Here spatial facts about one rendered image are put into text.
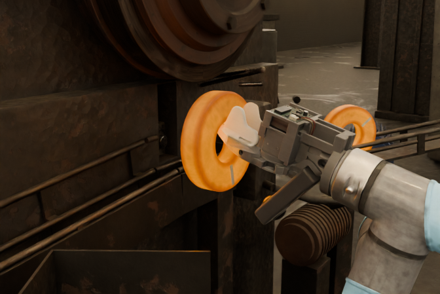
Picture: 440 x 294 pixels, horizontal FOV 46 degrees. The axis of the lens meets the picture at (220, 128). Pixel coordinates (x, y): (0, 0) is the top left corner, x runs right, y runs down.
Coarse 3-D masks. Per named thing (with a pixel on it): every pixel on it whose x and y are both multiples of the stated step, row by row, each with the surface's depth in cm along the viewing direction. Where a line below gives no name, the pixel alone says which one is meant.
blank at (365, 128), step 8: (336, 112) 130; (344, 112) 130; (352, 112) 131; (360, 112) 132; (368, 112) 133; (328, 120) 130; (336, 120) 130; (344, 120) 131; (352, 120) 131; (360, 120) 132; (368, 120) 133; (360, 128) 133; (368, 128) 134; (360, 136) 134; (368, 136) 134
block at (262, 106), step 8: (256, 104) 123; (264, 104) 124; (264, 112) 123; (248, 168) 125; (256, 168) 124; (248, 176) 125; (256, 176) 124; (264, 176) 127; (240, 184) 127; (248, 184) 125; (256, 184) 125; (240, 192) 127; (248, 192) 126; (256, 192) 125; (264, 192) 128
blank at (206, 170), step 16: (208, 96) 75; (224, 96) 76; (240, 96) 79; (192, 112) 74; (208, 112) 73; (224, 112) 76; (192, 128) 72; (208, 128) 73; (192, 144) 72; (208, 144) 74; (224, 144) 82; (192, 160) 73; (208, 160) 74; (224, 160) 79; (240, 160) 81; (192, 176) 75; (208, 176) 74; (224, 176) 78; (240, 176) 82
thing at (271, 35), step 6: (264, 30) 380; (270, 30) 380; (264, 36) 370; (270, 36) 375; (276, 36) 385; (264, 42) 371; (270, 42) 376; (276, 42) 387; (264, 48) 372; (270, 48) 377; (276, 48) 389; (264, 54) 373; (270, 54) 378; (276, 54) 391; (264, 60) 374; (270, 60) 379
